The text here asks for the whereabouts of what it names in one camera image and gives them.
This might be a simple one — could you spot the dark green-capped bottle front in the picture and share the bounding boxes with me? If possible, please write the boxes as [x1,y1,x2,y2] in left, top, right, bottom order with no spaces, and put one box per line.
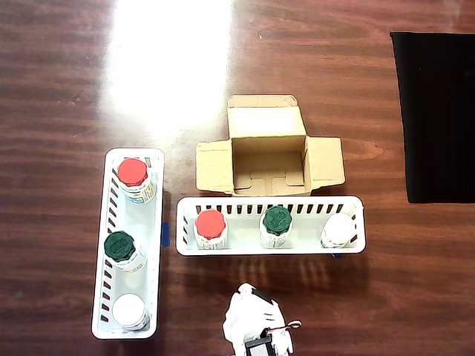
[102,230,146,274]

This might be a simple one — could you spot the dark green-capped bottle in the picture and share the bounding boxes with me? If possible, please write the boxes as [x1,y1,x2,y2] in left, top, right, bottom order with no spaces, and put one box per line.
[258,205,294,249]
[102,230,146,274]

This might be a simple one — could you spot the long white slotted tray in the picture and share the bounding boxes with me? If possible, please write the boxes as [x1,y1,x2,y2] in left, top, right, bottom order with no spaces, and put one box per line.
[91,147,166,340]
[174,195,367,257]

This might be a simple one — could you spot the dark green-capped bottle back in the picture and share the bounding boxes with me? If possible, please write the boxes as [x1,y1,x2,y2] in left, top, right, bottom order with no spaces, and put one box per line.
[258,205,294,249]

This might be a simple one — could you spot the open cardboard box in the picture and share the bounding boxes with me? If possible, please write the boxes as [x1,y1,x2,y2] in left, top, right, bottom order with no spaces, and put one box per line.
[195,94,347,197]

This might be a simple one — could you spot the black mat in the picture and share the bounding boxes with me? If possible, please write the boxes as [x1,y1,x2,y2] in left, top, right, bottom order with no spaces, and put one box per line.
[389,31,475,204]

